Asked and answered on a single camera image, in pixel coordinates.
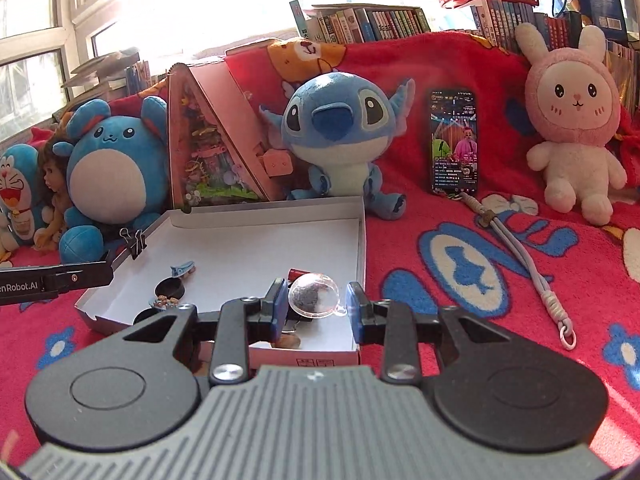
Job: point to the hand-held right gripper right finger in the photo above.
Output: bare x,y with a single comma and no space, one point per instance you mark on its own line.
354,310

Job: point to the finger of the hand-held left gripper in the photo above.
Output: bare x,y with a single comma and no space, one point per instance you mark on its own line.
80,276

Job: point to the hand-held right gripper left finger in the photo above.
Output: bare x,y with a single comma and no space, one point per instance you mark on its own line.
280,305

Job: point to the clear plastic dome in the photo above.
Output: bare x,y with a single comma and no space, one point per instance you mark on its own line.
315,296

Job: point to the white cardboard box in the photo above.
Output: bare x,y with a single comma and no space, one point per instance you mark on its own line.
280,240

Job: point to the blue hair clip with bears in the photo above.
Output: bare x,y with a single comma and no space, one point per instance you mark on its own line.
181,270

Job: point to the small red cylinder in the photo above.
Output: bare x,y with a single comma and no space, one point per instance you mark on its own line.
298,274

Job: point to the brown nut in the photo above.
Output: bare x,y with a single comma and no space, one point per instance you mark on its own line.
287,341

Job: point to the black binder clip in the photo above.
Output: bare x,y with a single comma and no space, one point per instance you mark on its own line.
133,242

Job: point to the black round disc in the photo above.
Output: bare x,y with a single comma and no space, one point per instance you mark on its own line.
170,288
146,316

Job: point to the brown-haired doll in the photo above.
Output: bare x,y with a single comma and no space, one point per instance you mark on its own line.
52,180

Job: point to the blue cat plush toy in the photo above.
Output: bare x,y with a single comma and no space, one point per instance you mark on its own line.
17,185

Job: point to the round blue plush toy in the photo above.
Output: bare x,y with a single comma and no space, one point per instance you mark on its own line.
105,175

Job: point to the blue alien plush toy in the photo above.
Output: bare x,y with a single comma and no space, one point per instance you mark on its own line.
335,130

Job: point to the pink triangular toy house box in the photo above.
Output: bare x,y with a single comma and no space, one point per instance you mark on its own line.
210,135

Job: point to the smartphone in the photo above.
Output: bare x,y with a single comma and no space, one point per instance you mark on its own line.
453,140

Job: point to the row of thin blue books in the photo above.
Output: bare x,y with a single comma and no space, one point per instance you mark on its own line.
137,77

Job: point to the stack of large books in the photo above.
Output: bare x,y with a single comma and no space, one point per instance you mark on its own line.
100,67

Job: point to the row of paperback books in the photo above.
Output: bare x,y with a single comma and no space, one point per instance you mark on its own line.
370,25

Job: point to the pink bunny plush toy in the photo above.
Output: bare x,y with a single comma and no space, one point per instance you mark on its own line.
572,105

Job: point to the red cloth bag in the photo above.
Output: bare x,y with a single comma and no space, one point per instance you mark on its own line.
631,160

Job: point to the row of dark-spined books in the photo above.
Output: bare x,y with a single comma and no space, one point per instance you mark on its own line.
505,22

